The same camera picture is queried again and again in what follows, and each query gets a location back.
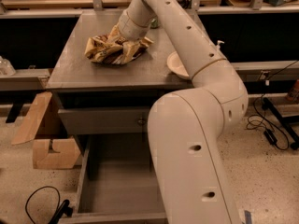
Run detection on brown chip bag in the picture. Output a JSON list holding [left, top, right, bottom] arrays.
[[84, 25, 153, 65]]

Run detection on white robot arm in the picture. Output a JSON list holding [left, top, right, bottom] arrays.
[[119, 0, 248, 224]]

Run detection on grey drawer cabinet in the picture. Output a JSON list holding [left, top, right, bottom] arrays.
[[46, 8, 206, 224]]

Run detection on closed top drawer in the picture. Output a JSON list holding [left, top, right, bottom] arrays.
[[58, 107, 150, 135]]

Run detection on open middle drawer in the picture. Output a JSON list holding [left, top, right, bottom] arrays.
[[59, 133, 168, 224]]

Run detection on white bowl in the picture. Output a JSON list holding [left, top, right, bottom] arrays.
[[167, 51, 189, 79]]

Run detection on green soda can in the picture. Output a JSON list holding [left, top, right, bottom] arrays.
[[150, 18, 160, 29]]

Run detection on white pump bottle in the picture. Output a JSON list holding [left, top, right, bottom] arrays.
[[216, 40, 224, 50]]

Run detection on wooden board pieces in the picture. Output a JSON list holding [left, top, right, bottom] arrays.
[[11, 91, 81, 170]]

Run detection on clear plastic container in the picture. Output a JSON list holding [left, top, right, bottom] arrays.
[[0, 56, 16, 77]]

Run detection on blue tape marker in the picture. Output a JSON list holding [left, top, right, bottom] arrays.
[[243, 210, 253, 224]]

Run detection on black cable on floor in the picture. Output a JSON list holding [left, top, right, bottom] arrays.
[[24, 186, 74, 224]]

